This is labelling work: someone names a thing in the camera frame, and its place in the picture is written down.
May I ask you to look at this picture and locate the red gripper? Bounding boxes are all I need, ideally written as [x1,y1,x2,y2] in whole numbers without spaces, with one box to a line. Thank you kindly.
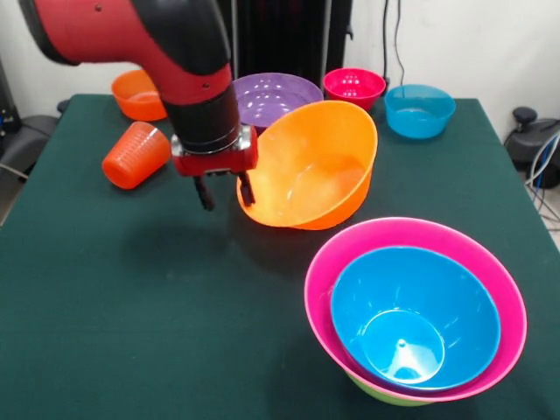
[171,127,259,213]

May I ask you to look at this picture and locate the large orange bowl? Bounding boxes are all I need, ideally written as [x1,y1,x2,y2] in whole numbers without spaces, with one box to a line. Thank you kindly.
[235,100,379,232]

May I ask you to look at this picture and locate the orange-red plastic cup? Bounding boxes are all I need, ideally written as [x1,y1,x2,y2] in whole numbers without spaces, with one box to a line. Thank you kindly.
[101,121,172,191]

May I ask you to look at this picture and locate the large pink bowl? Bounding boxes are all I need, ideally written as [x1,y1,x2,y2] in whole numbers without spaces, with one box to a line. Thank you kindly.
[304,217,529,403]

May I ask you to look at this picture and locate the large blue bowl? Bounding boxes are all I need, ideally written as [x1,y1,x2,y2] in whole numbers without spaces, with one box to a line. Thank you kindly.
[330,247,502,390]

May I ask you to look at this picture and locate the medium green bowl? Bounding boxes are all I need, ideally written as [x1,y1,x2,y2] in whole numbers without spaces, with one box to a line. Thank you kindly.
[344,369,435,408]

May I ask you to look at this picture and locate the purple bowl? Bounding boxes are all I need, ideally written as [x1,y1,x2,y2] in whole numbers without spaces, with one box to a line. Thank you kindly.
[230,73,325,135]

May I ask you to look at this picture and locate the small orange bowl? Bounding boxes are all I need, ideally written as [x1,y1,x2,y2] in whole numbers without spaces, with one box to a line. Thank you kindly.
[110,69,169,123]

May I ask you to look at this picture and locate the dark green tablecloth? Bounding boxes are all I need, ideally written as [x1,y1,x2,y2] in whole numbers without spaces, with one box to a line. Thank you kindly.
[0,94,560,420]

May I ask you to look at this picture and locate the small crimson bowl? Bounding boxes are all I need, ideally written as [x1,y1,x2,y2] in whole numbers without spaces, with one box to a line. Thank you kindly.
[322,67,388,110]

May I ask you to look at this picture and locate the small blue bowl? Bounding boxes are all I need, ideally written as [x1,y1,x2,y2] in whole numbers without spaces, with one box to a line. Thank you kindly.
[384,84,457,140]

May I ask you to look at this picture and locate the black electronics box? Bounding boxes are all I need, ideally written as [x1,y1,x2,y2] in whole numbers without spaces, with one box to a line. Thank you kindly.
[0,59,22,132]

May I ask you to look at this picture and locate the black wall cable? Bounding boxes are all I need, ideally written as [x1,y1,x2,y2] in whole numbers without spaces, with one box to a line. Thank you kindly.
[382,0,424,101]

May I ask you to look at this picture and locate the blue and white cables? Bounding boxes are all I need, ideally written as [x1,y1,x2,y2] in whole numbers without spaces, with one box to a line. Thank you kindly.
[524,130,560,228]

